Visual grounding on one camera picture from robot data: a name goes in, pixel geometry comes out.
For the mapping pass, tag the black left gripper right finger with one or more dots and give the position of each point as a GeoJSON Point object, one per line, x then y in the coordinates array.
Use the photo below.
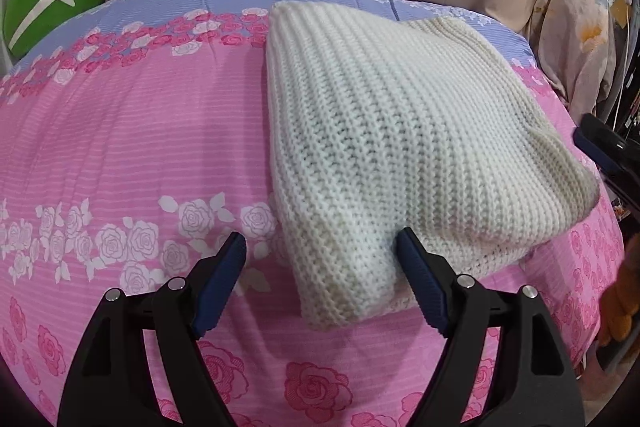
{"type": "Point", "coordinates": [533, 382]}

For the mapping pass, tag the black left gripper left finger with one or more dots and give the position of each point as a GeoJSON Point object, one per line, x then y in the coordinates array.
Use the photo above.
{"type": "Point", "coordinates": [109, 381]}

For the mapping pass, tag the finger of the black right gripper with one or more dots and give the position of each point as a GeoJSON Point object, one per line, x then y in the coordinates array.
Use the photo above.
{"type": "Point", "coordinates": [616, 157]}

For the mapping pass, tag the white knit sweater red stripes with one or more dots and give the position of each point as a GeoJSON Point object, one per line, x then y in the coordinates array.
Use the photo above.
{"type": "Point", "coordinates": [378, 126]}

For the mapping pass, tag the orange plush toy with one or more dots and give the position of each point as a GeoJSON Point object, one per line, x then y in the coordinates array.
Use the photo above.
{"type": "Point", "coordinates": [620, 302]}

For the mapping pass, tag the floral cream hanging cloth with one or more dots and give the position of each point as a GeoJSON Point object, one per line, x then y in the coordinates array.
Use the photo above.
{"type": "Point", "coordinates": [574, 44]}

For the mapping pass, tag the floral pink blue bedspread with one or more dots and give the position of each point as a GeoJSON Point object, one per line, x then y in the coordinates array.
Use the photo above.
{"type": "Point", "coordinates": [134, 140]}

